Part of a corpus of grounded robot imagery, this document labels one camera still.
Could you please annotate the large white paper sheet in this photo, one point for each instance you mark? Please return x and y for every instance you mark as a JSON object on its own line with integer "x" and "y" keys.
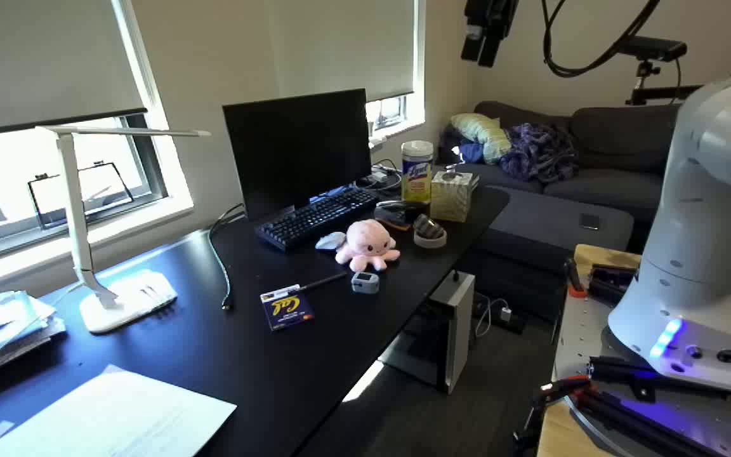
{"x": 112, "y": 420}

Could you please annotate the white computer mouse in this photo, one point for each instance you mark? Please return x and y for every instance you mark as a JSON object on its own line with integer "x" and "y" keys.
{"x": 328, "y": 241}

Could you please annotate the blue card pack yellow print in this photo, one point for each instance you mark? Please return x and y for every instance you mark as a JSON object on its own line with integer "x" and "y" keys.
{"x": 288, "y": 307}

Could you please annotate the narrow white window blind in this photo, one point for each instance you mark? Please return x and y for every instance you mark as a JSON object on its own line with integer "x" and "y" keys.
{"x": 344, "y": 45}

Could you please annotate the purple blanket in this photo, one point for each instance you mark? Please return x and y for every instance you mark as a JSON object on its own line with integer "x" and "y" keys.
{"x": 540, "y": 153}

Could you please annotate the wipes canister white lid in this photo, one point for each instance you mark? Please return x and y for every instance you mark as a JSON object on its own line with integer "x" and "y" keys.
{"x": 417, "y": 167}

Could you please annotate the wide white window blind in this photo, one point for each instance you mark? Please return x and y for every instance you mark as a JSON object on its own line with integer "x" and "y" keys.
{"x": 44, "y": 59}

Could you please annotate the black camera on stand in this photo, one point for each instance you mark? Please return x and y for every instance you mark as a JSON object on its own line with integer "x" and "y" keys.
{"x": 655, "y": 48}

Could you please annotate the stack of papers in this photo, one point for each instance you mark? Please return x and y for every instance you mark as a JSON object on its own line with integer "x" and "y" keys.
{"x": 2, "y": 331}

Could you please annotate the red black clamp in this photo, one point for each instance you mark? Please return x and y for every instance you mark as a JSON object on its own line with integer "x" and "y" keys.
{"x": 551, "y": 394}

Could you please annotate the small white blue clip device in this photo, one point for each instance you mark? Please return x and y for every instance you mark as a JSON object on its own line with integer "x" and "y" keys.
{"x": 363, "y": 283}

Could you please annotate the black metal rail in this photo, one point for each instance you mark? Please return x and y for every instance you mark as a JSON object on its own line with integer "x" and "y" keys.
{"x": 645, "y": 427}

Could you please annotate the dark grey sofa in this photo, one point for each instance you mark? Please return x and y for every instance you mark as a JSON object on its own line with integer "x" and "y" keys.
{"x": 570, "y": 217}

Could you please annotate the blue cloth bundle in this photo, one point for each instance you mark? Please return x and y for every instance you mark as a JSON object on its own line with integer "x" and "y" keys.
{"x": 465, "y": 151}

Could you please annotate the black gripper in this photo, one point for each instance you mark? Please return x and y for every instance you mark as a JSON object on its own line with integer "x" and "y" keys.
{"x": 493, "y": 14}

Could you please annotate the black pen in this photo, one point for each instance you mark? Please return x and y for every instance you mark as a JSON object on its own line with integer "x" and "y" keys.
{"x": 324, "y": 279}

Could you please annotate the black keyboard with blue backlight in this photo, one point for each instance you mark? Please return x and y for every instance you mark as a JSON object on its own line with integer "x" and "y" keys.
{"x": 315, "y": 217}

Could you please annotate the white desk lamp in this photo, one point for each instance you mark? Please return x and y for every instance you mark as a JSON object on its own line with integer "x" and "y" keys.
{"x": 127, "y": 299}

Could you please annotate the pink octopus plushy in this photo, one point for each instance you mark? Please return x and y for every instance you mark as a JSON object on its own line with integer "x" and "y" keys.
{"x": 366, "y": 243}

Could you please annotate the yellow patterned tissue box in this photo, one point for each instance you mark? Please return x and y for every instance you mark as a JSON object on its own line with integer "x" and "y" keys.
{"x": 453, "y": 195}

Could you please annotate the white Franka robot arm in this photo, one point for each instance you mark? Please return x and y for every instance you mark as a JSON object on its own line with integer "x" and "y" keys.
{"x": 703, "y": 212}

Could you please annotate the small black desk gadget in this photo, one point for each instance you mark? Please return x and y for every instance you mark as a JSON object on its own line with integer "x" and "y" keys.
{"x": 391, "y": 214}

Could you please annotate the black computer monitor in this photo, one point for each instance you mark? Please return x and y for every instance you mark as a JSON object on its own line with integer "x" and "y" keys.
{"x": 299, "y": 147}

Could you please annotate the light green pillow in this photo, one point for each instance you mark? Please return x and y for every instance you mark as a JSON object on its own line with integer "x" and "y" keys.
{"x": 484, "y": 135}

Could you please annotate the wooden board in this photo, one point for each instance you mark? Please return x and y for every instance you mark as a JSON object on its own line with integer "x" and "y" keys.
{"x": 608, "y": 255}

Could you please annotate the silver computer tower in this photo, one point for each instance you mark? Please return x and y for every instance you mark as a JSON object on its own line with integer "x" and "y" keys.
{"x": 446, "y": 332}

